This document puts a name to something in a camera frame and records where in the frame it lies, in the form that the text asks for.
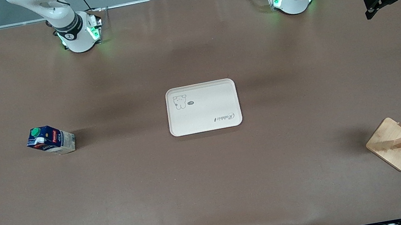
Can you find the blue milk carton green cap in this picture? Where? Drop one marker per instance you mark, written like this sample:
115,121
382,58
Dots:
54,141

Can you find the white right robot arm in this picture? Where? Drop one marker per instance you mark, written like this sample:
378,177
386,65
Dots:
76,41

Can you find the beige plastic tray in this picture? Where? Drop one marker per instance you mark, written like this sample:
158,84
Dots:
204,112

